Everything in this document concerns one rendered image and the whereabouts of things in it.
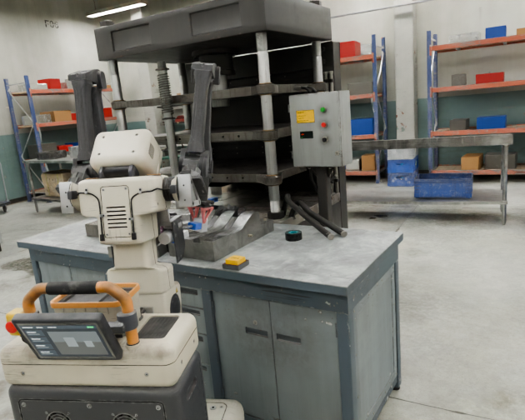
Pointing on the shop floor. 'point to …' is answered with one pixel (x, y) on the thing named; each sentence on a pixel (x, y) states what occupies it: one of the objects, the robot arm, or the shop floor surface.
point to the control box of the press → (321, 138)
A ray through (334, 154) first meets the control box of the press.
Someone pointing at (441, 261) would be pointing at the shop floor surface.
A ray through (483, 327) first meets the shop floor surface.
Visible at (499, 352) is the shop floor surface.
